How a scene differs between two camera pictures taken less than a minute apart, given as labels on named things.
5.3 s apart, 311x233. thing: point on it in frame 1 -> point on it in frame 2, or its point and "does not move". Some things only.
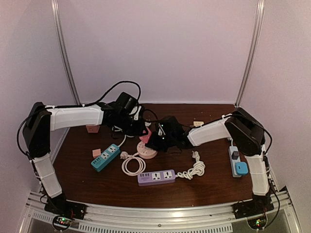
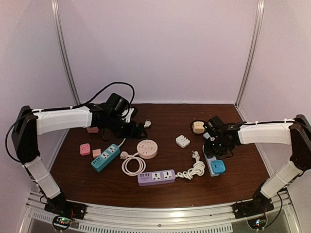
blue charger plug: (241, 168) -> (218, 166)
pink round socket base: (145, 152) does not move
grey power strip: (232, 149) -> (208, 159)
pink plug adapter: (146, 138) -> (85, 149)
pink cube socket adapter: (93, 128) does not move
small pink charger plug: (96, 153) does not move
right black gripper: (153, 143) -> (208, 151)
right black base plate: (248, 208) does not move
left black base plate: (63, 207) does not move
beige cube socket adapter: (198, 124) does not move
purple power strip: (155, 177) does not move
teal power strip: (103, 161) does not move
